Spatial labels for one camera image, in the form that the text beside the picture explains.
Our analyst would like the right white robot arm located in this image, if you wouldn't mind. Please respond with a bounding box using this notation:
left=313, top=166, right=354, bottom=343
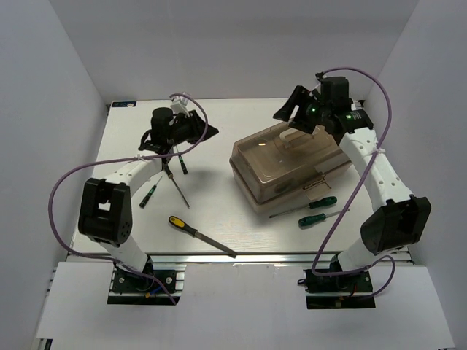
left=274, top=77, right=431, bottom=291

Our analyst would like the green screwdriver long shaft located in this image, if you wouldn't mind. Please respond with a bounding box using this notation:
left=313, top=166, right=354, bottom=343
left=269, top=196, right=337, bottom=218

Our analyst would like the small precision screwdriver upper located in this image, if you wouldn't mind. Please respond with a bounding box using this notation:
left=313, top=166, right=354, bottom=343
left=178, top=155, right=188, bottom=175

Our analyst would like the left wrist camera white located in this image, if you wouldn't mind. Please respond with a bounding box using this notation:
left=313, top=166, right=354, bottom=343
left=169, top=93, right=190, bottom=116

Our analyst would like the yellow black handled file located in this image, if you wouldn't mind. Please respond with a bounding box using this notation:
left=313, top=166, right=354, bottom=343
left=168, top=216, right=237, bottom=258

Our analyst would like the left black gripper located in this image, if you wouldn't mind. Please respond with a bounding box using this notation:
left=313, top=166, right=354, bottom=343
left=168, top=110, right=220, bottom=147

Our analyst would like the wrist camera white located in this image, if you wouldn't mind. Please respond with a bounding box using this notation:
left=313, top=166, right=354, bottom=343
left=169, top=93, right=190, bottom=116
left=310, top=72, right=326, bottom=101

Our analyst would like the small green precision screwdriver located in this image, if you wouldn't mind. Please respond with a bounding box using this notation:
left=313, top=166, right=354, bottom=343
left=139, top=176, right=163, bottom=209

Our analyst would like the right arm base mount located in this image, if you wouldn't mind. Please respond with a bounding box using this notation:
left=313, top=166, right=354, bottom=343
left=297, top=269, right=376, bottom=310

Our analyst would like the beige plastic toolbox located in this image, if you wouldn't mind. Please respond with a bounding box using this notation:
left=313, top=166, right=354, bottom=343
left=229, top=122, right=351, bottom=213

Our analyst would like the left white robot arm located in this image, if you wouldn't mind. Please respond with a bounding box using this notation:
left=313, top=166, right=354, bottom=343
left=77, top=107, right=219, bottom=291

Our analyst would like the aluminium table edge rail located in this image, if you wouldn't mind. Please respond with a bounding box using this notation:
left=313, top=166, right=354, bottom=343
left=66, top=249, right=414, bottom=265

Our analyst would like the blue label left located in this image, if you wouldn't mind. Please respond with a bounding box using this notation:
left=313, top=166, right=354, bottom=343
left=111, top=101, right=136, bottom=108

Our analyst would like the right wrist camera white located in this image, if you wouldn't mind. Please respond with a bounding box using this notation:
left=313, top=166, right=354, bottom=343
left=310, top=72, right=326, bottom=101

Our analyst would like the green screwdriver short shaft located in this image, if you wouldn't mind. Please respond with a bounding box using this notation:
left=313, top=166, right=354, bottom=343
left=298, top=210, right=342, bottom=228

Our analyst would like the black handled awl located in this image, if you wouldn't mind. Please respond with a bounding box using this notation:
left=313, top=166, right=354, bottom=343
left=162, top=162, right=190, bottom=208

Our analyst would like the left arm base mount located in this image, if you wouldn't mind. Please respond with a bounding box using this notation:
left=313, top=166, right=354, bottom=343
left=107, top=264, right=185, bottom=306

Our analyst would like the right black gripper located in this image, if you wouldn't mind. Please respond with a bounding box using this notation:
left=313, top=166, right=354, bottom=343
left=273, top=85, right=331, bottom=135

